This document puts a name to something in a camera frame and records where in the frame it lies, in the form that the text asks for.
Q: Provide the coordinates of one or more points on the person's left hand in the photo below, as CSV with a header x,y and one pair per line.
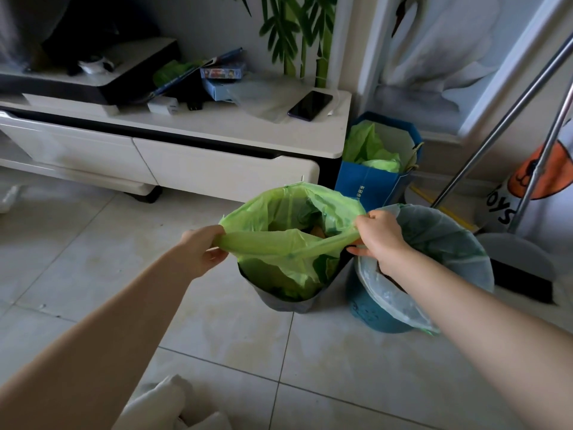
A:
x,y
200,253

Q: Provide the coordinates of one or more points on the blue paper shopping bag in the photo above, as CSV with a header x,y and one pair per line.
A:
x,y
371,185

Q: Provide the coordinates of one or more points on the yellow broom stick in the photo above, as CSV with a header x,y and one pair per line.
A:
x,y
443,208

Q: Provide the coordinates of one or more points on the white cloth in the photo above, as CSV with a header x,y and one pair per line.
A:
x,y
170,407

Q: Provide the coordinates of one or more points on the blue cardboard box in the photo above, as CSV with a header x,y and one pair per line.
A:
x,y
217,89

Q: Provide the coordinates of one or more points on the translucent white bin liner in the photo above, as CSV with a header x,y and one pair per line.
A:
x,y
443,264

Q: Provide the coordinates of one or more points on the person's right hand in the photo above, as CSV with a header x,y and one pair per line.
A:
x,y
380,235

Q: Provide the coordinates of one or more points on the person's right forearm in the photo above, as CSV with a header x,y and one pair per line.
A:
x,y
488,331

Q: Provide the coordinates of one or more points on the bamboo wall decal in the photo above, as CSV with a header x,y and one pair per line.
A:
x,y
297,35

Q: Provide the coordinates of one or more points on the green plastic trash bag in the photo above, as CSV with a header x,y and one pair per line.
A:
x,y
291,239

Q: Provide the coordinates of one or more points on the white cartoon printed bag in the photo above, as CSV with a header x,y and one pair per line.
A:
x,y
546,183

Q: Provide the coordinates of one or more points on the grey dustpan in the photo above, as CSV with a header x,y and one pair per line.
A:
x,y
519,264

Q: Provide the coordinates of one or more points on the small green plastic bag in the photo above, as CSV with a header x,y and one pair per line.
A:
x,y
172,71

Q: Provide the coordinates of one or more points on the black and white console shelf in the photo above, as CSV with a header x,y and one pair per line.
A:
x,y
103,76

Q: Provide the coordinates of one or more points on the white TV cabinet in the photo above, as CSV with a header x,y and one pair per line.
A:
x,y
179,143

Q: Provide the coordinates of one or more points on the white power adapter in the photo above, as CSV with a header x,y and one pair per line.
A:
x,y
163,105

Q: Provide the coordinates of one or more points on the person's right thumb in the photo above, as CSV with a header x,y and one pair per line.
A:
x,y
360,251

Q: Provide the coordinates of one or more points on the person's left forearm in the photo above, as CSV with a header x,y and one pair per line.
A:
x,y
89,349

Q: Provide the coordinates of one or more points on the blue thin book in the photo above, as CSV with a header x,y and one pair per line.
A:
x,y
192,76

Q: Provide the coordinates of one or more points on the person's left thumb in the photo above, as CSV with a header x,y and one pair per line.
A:
x,y
217,253

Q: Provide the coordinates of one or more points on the blue trash bin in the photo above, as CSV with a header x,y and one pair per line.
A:
x,y
371,313

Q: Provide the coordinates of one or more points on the colourful printed box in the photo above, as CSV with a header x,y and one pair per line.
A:
x,y
222,72

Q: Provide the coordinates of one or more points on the black smartphone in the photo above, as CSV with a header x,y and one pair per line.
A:
x,y
310,105

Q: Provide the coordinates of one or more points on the grey trash bin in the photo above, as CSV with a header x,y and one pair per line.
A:
x,y
291,300

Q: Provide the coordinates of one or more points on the black small device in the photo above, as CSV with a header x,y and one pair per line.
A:
x,y
194,102

